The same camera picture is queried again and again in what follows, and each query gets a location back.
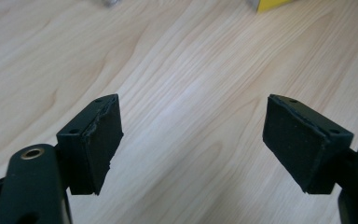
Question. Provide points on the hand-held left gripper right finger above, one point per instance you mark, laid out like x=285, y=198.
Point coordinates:
x=298, y=143

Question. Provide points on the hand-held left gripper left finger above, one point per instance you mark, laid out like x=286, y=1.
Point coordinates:
x=96, y=146

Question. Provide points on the yellow book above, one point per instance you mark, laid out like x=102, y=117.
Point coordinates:
x=272, y=3

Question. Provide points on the clear acrylic book rack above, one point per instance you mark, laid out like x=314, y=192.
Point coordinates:
x=108, y=2

